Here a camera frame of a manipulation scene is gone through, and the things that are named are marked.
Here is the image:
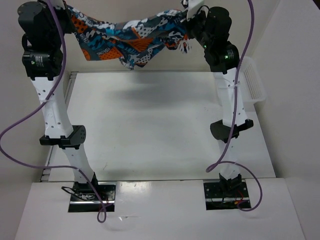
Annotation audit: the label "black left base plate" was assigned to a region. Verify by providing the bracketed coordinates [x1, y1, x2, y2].
[61, 182, 117, 213]

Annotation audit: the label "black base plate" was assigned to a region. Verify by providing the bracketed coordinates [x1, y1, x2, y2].
[203, 180, 252, 211]
[61, 182, 117, 213]

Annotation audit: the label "white perforated plastic basket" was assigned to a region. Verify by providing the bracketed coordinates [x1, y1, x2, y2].
[238, 56, 267, 104]

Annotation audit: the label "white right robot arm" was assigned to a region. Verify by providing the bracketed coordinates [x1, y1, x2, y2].
[185, 2, 254, 197]

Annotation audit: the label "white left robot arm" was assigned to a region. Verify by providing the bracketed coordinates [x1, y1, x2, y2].
[17, 0, 100, 200]

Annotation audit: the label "colourful patterned shorts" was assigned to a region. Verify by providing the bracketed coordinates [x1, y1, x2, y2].
[67, 5, 191, 70]

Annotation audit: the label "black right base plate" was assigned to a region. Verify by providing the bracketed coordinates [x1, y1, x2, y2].
[203, 180, 252, 211]

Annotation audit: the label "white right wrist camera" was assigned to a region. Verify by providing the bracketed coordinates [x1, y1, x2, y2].
[181, 0, 205, 21]

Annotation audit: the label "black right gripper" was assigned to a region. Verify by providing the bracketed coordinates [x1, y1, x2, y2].
[180, 6, 211, 49]

